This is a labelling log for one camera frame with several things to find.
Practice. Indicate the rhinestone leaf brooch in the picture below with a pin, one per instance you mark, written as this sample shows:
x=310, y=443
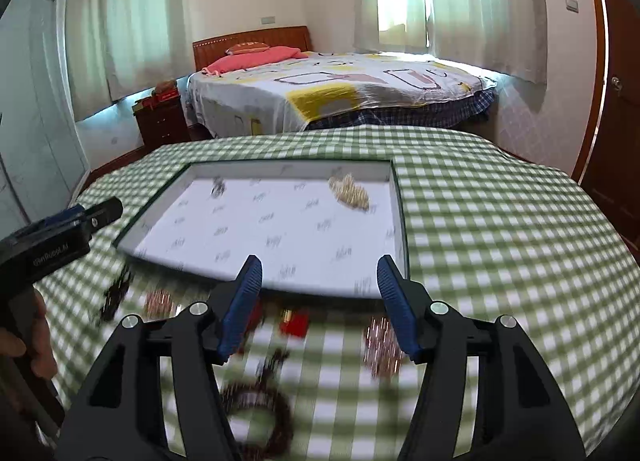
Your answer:
x=157, y=302

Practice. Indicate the white wall switch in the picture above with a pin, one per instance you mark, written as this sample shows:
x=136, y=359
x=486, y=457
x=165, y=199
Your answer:
x=572, y=4

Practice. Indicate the white yellow patterned bed cover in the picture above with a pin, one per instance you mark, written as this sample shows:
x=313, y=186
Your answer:
x=350, y=86

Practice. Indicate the green checked tablecloth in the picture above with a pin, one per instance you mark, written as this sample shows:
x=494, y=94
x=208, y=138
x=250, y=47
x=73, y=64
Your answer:
x=500, y=241

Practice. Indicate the grey wardrobe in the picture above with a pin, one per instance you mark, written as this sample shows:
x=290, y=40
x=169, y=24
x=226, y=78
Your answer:
x=35, y=116

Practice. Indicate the person's left hand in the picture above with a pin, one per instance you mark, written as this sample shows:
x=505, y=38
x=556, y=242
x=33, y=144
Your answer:
x=37, y=341

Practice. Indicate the white sheer curtain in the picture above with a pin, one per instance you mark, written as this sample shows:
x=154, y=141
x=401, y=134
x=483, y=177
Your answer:
x=130, y=16
x=475, y=6

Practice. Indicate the small red yellow box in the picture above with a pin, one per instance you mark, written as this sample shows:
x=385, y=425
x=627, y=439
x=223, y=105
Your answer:
x=142, y=105

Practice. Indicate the dark wooden nightstand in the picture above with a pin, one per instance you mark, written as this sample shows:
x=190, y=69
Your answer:
x=160, y=126

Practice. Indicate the small silver ornament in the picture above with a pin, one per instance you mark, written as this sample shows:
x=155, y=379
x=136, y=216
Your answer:
x=218, y=187

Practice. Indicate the green tray with white lining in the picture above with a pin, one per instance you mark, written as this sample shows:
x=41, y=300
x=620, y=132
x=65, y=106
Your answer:
x=280, y=221

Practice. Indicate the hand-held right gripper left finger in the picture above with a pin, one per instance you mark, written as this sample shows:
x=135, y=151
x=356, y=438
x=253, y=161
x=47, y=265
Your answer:
x=245, y=301

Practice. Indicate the rose gold pearl brooch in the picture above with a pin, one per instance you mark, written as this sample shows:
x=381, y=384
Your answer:
x=381, y=348

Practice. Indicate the patterned pillow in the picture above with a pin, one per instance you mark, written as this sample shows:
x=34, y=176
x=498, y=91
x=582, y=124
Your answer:
x=247, y=46

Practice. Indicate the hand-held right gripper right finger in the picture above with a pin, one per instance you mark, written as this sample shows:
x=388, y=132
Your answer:
x=395, y=301

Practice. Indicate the wooden bed headboard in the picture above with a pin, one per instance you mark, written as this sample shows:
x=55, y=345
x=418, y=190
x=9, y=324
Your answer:
x=260, y=36

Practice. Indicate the black hair accessory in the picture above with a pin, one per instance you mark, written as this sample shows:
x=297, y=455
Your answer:
x=116, y=291

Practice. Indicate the pink blanket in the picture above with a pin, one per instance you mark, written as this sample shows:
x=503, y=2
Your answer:
x=245, y=61

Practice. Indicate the brown wooden door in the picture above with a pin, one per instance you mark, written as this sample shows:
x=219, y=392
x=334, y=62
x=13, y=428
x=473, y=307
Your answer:
x=620, y=151

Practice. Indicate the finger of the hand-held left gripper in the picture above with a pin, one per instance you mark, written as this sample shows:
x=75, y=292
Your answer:
x=107, y=211
x=65, y=216

